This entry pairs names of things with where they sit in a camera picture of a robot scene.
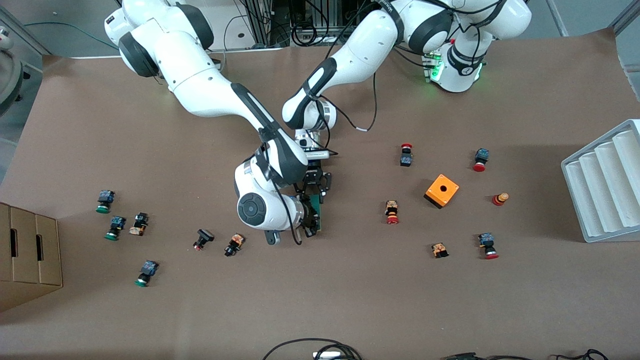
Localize green circuit board module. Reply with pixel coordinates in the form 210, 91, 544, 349
308, 194, 325, 232

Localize green mushroom button blue block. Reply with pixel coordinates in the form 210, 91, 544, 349
104, 215, 127, 242
134, 259, 160, 288
95, 189, 116, 215

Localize white ridged plastic tray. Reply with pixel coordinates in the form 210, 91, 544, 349
561, 119, 640, 244

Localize brown cardboard box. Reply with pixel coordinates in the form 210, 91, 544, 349
0, 202, 64, 313

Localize white grey round device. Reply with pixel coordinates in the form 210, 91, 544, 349
0, 25, 26, 118

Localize black selector switch orange block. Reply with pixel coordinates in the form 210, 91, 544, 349
223, 232, 246, 258
128, 212, 150, 237

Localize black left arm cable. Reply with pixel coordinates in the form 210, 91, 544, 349
327, 72, 379, 133

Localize black flat-head switch red terminals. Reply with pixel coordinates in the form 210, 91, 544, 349
192, 228, 215, 252

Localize orange button enclosure box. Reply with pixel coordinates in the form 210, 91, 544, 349
423, 173, 460, 210

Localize black cable loop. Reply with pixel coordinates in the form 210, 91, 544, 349
262, 338, 363, 360

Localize aluminium rack with cables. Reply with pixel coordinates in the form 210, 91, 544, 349
235, 0, 453, 48

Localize black cables with plug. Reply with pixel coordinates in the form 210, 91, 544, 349
440, 348, 611, 360

